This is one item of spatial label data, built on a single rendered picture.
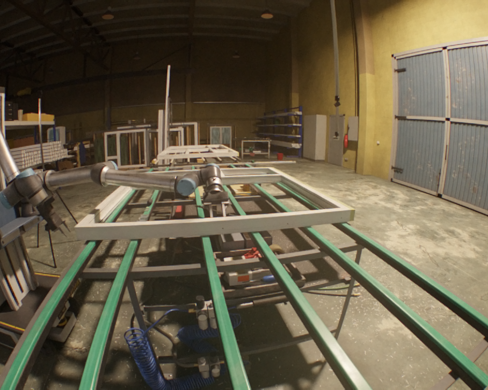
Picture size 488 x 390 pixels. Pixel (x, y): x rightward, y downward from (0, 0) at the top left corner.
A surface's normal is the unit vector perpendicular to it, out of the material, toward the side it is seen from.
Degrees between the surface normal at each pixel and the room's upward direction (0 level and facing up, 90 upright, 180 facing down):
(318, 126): 90
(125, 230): 90
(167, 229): 90
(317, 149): 90
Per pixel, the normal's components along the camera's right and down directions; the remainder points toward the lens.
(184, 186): 0.08, 0.27
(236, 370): 0.00, -0.96
